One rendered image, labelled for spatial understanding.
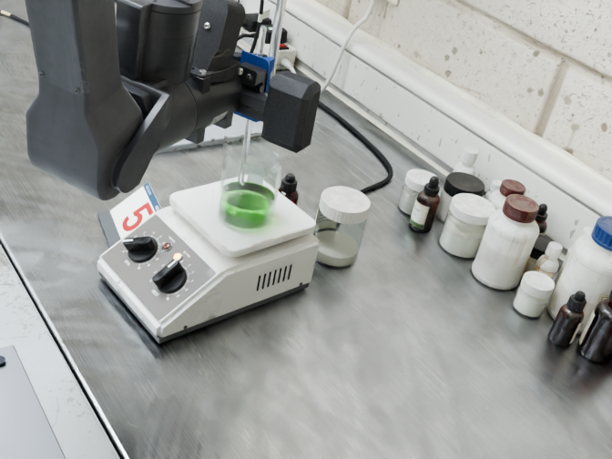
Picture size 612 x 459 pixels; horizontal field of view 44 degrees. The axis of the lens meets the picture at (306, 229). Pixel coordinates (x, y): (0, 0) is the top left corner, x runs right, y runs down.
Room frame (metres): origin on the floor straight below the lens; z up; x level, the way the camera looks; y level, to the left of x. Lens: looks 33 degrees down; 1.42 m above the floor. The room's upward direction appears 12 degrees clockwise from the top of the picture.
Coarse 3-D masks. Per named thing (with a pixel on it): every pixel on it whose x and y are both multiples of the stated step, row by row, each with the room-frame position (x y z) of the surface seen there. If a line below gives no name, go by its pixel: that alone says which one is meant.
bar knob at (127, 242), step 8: (128, 240) 0.63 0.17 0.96; (136, 240) 0.63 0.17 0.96; (144, 240) 0.63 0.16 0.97; (152, 240) 0.63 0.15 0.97; (128, 248) 0.63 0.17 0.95; (136, 248) 0.63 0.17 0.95; (144, 248) 0.63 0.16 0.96; (152, 248) 0.63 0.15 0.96; (128, 256) 0.63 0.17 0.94; (136, 256) 0.63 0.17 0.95; (144, 256) 0.63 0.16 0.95; (152, 256) 0.63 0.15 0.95
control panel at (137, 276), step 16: (144, 224) 0.67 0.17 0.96; (160, 224) 0.67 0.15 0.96; (160, 240) 0.65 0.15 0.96; (176, 240) 0.64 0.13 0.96; (112, 256) 0.63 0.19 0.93; (160, 256) 0.63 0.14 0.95; (192, 256) 0.62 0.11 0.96; (128, 272) 0.61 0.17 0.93; (144, 272) 0.61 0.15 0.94; (192, 272) 0.60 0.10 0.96; (208, 272) 0.60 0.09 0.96; (144, 288) 0.59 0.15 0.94; (192, 288) 0.59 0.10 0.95; (144, 304) 0.57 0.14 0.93; (160, 304) 0.57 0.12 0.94; (176, 304) 0.57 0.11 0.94
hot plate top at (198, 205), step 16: (176, 192) 0.70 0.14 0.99; (192, 192) 0.70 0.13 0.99; (208, 192) 0.71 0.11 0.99; (176, 208) 0.68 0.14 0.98; (192, 208) 0.67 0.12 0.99; (208, 208) 0.68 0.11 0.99; (288, 208) 0.71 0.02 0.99; (192, 224) 0.65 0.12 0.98; (208, 224) 0.65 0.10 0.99; (272, 224) 0.67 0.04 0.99; (288, 224) 0.68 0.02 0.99; (304, 224) 0.69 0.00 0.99; (224, 240) 0.63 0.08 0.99; (240, 240) 0.63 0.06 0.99; (256, 240) 0.64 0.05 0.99; (272, 240) 0.65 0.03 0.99
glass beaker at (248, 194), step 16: (224, 144) 0.68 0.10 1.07; (240, 144) 0.70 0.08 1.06; (256, 144) 0.70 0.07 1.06; (272, 144) 0.70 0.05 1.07; (224, 160) 0.66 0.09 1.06; (256, 160) 0.70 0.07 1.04; (272, 160) 0.70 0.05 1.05; (224, 176) 0.66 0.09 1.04; (240, 176) 0.65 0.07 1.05; (256, 176) 0.65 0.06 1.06; (272, 176) 0.65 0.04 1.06; (224, 192) 0.66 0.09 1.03; (240, 192) 0.65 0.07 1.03; (256, 192) 0.65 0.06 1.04; (272, 192) 0.66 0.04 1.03; (224, 208) 0.65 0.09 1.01; (240, 208) 0.65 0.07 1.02; (256, 208) 0.65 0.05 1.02; (272, 208) 0.67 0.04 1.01; (224, 224) 0.65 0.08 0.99; (240, 224) 0.65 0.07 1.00; (256, 224) 0.65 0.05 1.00
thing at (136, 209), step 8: (136, 192) 0.77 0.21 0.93; (144, 192) 0.77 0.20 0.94; (128, 200) 0.76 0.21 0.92; (136, 200) 0.76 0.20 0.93; (144, 200) 0.75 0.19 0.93; (120, 208) 0.76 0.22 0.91; (128, 208) 0.75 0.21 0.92; (136, 208) 0.75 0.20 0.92; (144, 208) 0.74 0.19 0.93; (152, 208) 0.74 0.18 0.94; (120, 216) 0.74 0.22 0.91; (128, 216) 0.74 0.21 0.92; (136, 216) 0.73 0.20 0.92; (144, 216) 0.73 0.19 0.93; (120, 224) 0.73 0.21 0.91; (128, 224) 0.73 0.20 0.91; (136, 224) 0.72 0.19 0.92; (128, 232) 0.71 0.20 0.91
